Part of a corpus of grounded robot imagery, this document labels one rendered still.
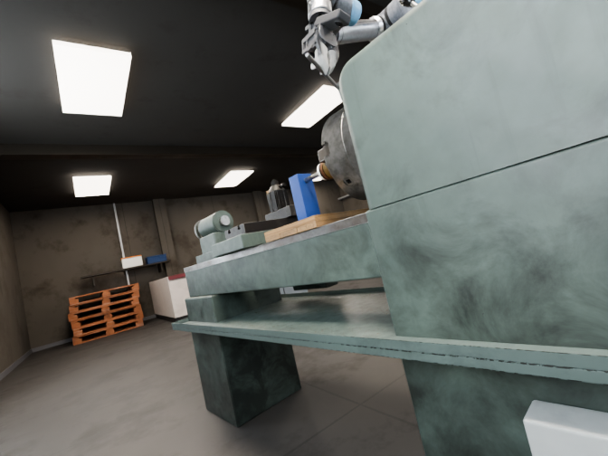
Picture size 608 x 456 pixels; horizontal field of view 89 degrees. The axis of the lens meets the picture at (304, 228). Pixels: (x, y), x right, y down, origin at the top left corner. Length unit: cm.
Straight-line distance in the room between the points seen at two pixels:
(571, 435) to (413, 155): 55
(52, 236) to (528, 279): 912
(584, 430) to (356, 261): 56
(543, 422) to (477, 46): 66
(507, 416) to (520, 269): 30
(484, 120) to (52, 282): 898
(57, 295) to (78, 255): 97
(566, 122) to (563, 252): 21
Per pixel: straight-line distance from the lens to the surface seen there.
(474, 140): 70
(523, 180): 67
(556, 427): 71
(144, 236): 932
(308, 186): 129
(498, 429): 84
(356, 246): 92
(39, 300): 917
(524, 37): 71
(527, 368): 66
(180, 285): 671
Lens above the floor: 80
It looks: 4 degrees up
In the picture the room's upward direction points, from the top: 13 degrees counter-clockwise
